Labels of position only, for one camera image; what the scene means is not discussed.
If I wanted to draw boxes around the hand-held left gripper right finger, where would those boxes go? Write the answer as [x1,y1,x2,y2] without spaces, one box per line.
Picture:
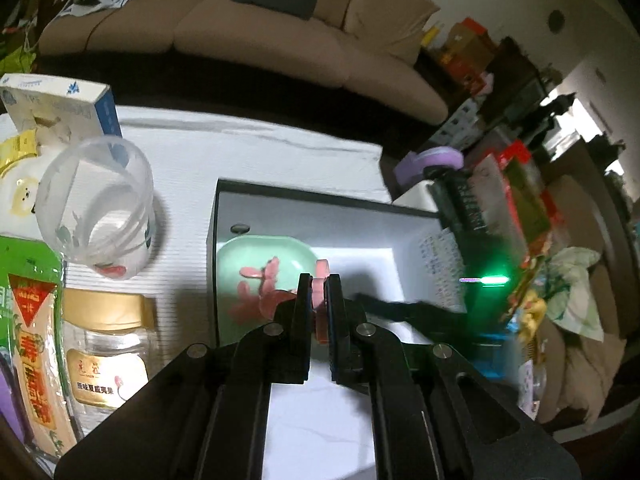
[325,274,583,480]

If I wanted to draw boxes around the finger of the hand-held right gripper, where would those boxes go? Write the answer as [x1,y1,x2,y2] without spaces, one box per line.
[355,292,471,332]

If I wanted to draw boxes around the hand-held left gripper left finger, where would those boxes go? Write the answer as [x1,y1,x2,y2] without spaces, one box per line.
[54,272,313,480]

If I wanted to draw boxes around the single pink clip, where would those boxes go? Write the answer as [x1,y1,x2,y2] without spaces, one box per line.
[310,259,332,343]

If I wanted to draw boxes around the pink food pieces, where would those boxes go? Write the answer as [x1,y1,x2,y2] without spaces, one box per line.
[230,256,301,323]

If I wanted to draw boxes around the dark box with white inside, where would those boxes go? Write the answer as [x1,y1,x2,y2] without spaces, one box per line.
[206,177,471,480]

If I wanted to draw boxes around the mint green dish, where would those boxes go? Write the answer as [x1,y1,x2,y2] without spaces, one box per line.
[216,235,318,346]

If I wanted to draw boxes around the white blue printed packet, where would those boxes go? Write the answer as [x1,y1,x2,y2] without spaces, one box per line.
[400,225,468,311]

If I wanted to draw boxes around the heap of red snack packets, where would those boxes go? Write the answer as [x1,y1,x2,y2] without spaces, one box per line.
[475,140,566,261]

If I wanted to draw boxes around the lilac round lidded jar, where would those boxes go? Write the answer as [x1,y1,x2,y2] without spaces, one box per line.
[392,146,465,188]

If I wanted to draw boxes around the white carton boxes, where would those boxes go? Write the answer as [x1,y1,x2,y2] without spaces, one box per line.
[430,95,486,151]

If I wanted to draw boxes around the floral cloth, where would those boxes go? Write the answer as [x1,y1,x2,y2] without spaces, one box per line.
[510,247,603,343]

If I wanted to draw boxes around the dark cabinet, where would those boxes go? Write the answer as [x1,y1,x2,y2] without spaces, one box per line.
[480,35,556,126]

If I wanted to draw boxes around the red and cardboard boxes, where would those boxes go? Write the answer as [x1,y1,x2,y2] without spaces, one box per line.
[440,17,501,81]

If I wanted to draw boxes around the brown padded chair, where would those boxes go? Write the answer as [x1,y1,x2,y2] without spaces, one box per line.
[530,310,628,426]

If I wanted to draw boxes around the clear plastic cup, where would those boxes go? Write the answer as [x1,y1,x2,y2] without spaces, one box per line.
[35,136,157,281]

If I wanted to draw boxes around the glass jar with gold lid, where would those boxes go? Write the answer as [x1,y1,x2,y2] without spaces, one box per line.
[60,287,160,416]

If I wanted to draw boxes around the green and orange noodle package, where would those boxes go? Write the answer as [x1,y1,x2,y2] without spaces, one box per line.
[0,234,81,461]

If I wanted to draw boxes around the beige sofa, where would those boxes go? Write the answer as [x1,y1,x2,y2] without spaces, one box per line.
[37,0,448,126]

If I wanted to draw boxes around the yellow and white bear package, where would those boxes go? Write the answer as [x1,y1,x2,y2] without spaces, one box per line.
[0,127,56,241]

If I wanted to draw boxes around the white and blue tissue box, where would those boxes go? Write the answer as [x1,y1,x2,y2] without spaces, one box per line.
[0,74,123,146]

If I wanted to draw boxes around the green plastic bag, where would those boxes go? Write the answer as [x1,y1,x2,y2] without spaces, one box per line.
[0,35,36,76]

